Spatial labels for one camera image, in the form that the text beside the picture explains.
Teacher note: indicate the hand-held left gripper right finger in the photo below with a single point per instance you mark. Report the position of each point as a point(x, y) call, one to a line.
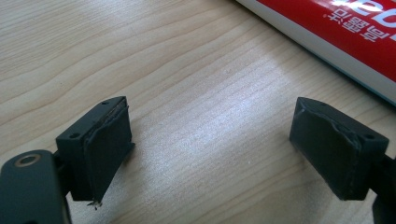
point(330, 155)

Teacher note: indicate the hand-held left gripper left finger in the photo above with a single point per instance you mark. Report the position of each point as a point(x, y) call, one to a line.
point(106, 155)

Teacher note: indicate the blue toothpaste tube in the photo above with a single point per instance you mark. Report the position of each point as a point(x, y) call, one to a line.
point(342, 37)

